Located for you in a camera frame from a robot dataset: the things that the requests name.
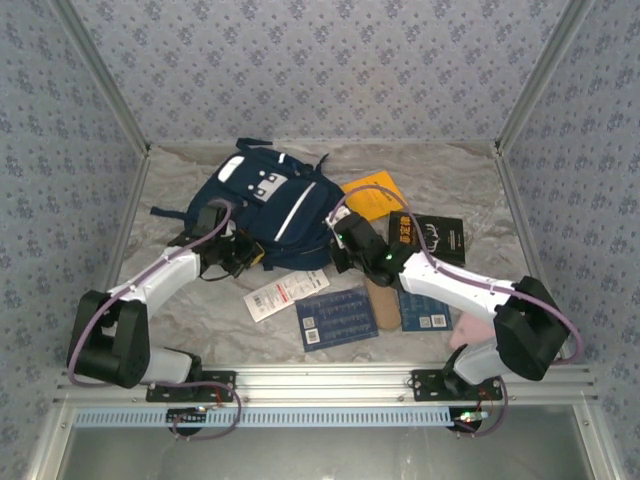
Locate yellow book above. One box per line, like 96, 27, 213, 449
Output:
341, 169, 409, 224

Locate white red stationery package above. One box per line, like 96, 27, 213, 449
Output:
243, 270, 331, 324

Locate navy blue backpack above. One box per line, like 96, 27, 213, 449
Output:
149, 137, 351, 274

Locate blue book with codes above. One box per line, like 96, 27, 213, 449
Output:
294, 287, 380, 353
398, 289, 454, 333

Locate black book orange title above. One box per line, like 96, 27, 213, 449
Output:
388, 210, 467, 268

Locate small black circuit board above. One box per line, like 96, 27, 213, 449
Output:
167, 407, 209, 426
452, 409, 490, 432

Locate grey metal panel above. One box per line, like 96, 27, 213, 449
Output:
24, 403, 626, 480

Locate aluminium table edge rail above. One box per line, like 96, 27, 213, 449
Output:
89, 149, 152, 351
493, 144, 572, 365

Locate aluminium mounting rail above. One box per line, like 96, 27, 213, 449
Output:
52, 363, 600, 407

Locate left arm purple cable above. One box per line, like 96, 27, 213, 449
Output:
66, 198, 244, 442

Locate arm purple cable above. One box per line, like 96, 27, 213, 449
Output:
66, 198, 244, 442
332, 184, 586, 439

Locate pale blue slotted cable duct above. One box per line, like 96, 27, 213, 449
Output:
74, 405, 461, 429

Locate aluminium frame post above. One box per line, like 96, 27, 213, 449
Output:
49, 0, 152, 157
493, 0, 599, 154

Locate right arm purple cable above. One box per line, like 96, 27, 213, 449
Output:
332, 184, 586, 439

